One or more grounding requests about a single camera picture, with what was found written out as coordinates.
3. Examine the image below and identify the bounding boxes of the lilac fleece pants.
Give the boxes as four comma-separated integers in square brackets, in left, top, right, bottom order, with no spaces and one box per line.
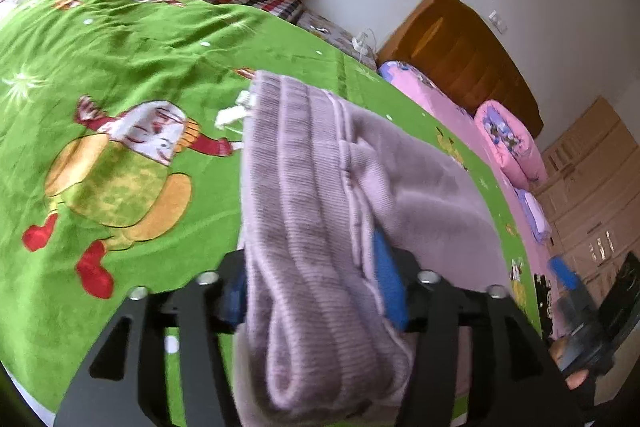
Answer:
[232,70,509,426]

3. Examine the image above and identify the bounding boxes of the person's right hand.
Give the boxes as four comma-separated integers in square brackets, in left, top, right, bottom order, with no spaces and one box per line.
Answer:
[549,337,589,390]

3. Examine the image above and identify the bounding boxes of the dark patterned item on bed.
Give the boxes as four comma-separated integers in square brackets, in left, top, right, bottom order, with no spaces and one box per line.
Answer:
[534,274,553,341]

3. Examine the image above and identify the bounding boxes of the pink bed sheet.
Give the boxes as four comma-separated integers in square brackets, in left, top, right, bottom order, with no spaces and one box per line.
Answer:
[378,61,558,309]

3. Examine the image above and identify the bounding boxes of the small purple pillow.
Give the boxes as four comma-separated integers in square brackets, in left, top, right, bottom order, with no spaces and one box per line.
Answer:
[515,188,552,244]

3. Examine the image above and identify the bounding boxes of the beige wooden wardrobe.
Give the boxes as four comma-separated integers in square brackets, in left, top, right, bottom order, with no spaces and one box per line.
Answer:
[535,98,640,303]

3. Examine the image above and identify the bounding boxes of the folded pink floral quilt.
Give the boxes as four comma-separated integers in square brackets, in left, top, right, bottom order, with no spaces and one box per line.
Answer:
[474,100,548,190]

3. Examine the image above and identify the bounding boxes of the right brown padded headboard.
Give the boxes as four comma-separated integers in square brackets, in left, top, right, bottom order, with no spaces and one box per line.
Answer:
[378,0,544,136]

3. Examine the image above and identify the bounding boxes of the green cartoon blanket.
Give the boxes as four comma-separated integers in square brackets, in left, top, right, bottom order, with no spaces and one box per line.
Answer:
[1,0,538,417]

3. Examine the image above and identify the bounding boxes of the floral covered nightstand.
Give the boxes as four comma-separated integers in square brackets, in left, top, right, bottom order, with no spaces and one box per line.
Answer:
[296,10,376,70]

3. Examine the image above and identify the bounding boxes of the white power strip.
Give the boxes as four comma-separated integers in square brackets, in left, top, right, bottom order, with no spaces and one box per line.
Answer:
[352,28,376,61]

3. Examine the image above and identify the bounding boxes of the white wall socket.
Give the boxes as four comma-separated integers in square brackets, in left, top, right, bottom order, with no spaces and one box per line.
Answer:
[488,10,508,35]

